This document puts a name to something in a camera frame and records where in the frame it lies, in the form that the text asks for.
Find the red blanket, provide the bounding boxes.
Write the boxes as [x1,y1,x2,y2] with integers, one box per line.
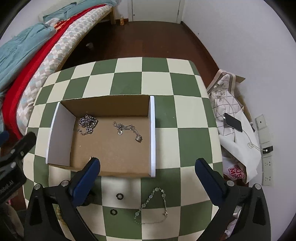
[1,1,112,142]

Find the red white plastic bag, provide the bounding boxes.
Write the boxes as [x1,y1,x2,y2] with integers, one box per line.
[226,164,246,181]

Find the white patterned cloth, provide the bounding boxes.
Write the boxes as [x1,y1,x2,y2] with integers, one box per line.
[207,70,262,183]

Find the black charger plug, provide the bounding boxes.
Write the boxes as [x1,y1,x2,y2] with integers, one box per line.
[262,146,273,154]

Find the green cream checkered tablecloth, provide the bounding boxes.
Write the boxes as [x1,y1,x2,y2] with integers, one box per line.
[23,57,222,240]

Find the black smartphone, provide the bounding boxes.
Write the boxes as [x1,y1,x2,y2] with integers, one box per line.
[223,113,243,133]

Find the open cardboard box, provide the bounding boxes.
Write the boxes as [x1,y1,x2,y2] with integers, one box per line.
[46,95,156,178]

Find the teal blanket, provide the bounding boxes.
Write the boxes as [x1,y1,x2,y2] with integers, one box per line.
[1,1,119,93]

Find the checkered white mattress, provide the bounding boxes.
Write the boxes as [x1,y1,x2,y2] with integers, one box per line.
[10,5,112,138]

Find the white door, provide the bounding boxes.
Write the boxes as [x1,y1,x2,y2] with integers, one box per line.
[127,0,185,24]

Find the beige bead bracelet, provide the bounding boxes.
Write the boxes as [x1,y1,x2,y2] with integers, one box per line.
[56,204,68,229]

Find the white charging cable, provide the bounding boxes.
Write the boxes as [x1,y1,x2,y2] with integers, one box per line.
[240,129,266,153]

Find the white wall outlet strip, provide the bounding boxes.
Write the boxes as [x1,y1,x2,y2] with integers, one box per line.
[255,114,273,186]

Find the tangled silver chain necklace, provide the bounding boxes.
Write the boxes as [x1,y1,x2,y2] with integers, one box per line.
[77,114,99,136]

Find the silver beaded bracelet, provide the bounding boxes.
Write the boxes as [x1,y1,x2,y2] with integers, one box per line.
[133,187,168,226]

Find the silver pendant necklace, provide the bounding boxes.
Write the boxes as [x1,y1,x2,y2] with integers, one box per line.
[113,121,143,144]

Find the wooden bed frame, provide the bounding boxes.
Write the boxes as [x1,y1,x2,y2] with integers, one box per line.
[99,7,116,25]

